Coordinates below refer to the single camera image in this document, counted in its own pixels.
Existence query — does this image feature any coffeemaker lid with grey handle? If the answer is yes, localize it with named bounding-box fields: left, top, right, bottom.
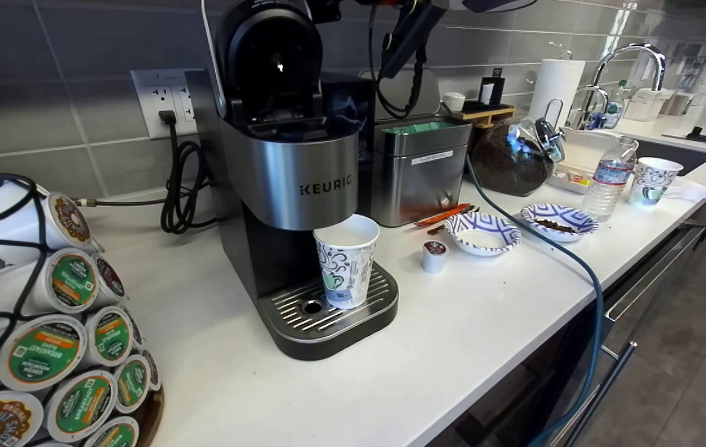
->
left=219, top=0, right=329, bottom=129

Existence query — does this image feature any silver black Keurig coffeemaker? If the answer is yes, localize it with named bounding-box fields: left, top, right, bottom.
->
left=208, top=103, right=403, bottom=363

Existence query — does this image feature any green lid coffee pod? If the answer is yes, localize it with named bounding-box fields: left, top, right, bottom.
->
left=82, top=302, right=142, bottom=371
left=112, top=352, right=155, bottom=414
left=41, top=368, right=119, bottom=443
left=0, top=312, right=89, bottom=394
left=0, top=246, right=104, bottom=317
left=82, top=414, right=142, bottom=447

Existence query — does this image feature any small white cup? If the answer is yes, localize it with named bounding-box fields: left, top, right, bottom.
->
left=439, top=88, right=469, bottom=118

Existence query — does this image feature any small black bottle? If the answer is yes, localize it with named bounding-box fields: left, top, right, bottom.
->
left=477, top=65, right=510, bottom=111

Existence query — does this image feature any small wooden board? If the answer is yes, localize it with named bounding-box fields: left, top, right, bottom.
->
left=458, top=101, right=518, bottom=127

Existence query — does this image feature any silver metal tin box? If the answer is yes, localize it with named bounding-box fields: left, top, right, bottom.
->
left=368, top=116, right=474, bottom=230

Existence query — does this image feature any white paper towel roll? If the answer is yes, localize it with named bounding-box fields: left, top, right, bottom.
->
left=527, top=55, right=588, bottom=134

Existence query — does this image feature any glass coffee pot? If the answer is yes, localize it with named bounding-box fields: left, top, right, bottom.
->
left=467, top=111, right=570, bottom=199

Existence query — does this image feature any orange pen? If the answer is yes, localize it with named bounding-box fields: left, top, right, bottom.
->
left=404, top=200, right=477, bottom=234

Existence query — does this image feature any blue patterned bowl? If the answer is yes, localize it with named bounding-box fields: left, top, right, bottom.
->
left=442, top=209, right=525, bottom=261

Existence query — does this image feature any small clear food container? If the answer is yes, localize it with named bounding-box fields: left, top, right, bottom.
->
left=551, top=164, right=597, bottom=196

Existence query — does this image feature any chrome kitchen faucet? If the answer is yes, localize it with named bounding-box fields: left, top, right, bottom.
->
left=578, top=40, right=670, bottom=132

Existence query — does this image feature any loose white coffee pod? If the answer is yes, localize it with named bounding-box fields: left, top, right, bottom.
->
left=417, top=236, right=452, bottom=275

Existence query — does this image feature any patterned paper cup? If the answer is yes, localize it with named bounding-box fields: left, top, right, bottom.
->
left=311, top=214, right=385, bottom=312
left=627, top=154, right=685, bottom=211

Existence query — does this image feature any blue patterned plate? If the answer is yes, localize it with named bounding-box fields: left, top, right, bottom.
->
left=518, top=200, right=598, bottom=246

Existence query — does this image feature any clear plastic water bottle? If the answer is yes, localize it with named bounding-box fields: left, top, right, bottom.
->
left=582, top=134, right=642, bottom=226

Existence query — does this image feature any dark glossy base cabinet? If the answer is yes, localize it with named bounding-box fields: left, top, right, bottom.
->
left=427, top=175, right=706, bottom=447

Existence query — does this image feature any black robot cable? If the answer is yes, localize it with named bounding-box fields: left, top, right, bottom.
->
left=366, top=0, right=432, bottom=124

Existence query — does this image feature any thin white cable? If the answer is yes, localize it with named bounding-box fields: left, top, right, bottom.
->
left=196, top=0, right=229, bottom=118

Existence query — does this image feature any white wall outlet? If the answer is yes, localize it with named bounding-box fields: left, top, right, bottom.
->
left=128, top=67, right=201, bottom=139

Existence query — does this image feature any black power cord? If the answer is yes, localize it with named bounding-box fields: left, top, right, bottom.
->
left=157, top=107, right=223, bottom=236

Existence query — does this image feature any blue cable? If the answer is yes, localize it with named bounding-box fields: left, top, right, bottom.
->
left=459, top=152, right=607, bottom=447

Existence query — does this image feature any long black drawer handle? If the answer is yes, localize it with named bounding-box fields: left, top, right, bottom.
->
left=562, top=337, right=642, bottom=443
left=601, top=224, right=706, bottom=323

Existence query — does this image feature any black wire pod carousel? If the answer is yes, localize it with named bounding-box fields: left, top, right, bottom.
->
left=0, top=168, right=166, bottom=447

